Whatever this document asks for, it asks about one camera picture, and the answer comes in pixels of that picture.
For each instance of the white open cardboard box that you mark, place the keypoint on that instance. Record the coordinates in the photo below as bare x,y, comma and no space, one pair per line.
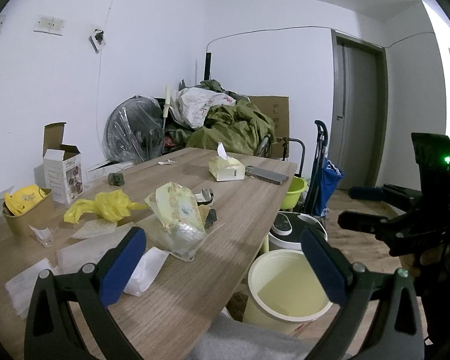
62,165

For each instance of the small green crumpled object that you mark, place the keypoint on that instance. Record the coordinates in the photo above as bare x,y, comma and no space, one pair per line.
116,179

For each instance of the olive green clothes pile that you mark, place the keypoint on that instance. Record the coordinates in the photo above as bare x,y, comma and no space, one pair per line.
243,128

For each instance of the yellow tissue pack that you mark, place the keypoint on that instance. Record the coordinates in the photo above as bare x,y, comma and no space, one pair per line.
224,167

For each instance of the brown cardboard sheet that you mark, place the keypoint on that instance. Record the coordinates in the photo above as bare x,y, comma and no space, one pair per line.
277,109

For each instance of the white tape roll piece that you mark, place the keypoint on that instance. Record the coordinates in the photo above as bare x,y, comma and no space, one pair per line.
205,197

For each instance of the white red plastic bag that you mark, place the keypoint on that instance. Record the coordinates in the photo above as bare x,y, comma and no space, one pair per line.
190,106

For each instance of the green plastic basin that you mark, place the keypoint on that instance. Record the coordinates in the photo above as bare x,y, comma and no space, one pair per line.
297,187

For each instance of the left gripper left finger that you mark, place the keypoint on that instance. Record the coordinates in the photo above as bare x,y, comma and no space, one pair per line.
51,329

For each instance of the floral plastic bag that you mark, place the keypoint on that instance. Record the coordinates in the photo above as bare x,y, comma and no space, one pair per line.
177,224

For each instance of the grey door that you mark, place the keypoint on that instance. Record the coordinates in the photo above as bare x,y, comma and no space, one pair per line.
359,111

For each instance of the small white paper scrap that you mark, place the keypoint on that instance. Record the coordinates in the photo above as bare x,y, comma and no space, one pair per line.
167,162

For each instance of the blue folding shopping cart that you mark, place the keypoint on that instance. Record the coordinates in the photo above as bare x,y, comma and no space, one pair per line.
324,178

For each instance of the grey smartphone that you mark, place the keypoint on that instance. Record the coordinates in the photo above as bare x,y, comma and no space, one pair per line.
265,175

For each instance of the white wall switch plate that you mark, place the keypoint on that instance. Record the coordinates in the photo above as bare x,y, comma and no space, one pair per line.
49,25

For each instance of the bubble wrap sheet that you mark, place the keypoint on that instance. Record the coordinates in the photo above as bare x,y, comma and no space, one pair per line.
71,258

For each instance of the plastic wrapped fan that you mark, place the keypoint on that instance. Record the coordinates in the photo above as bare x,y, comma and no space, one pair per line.
134,132

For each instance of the kraft paper bowl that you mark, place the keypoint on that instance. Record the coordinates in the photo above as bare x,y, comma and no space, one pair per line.
36,217

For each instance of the black metal chair frame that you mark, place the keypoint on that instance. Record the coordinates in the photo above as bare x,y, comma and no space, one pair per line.
293,148

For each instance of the white paper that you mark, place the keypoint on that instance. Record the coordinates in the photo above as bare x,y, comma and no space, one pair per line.
146,271

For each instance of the broken wall socket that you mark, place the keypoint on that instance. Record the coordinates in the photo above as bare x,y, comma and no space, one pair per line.
97,40

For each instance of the cream plastic trash bin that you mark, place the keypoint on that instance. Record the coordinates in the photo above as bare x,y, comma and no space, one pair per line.
284,293

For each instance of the white black rice cooker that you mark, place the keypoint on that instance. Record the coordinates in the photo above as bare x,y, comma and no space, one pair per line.
286,231

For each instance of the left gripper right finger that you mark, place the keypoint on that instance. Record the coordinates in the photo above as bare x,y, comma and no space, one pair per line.
395,331

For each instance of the yellow wrapper in bowl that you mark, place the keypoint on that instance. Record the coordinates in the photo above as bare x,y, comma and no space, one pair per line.
24,199

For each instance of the right hand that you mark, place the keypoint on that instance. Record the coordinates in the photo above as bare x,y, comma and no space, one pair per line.
416,262

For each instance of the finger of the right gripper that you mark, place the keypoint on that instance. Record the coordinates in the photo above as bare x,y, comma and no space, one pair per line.
389,193
376,225

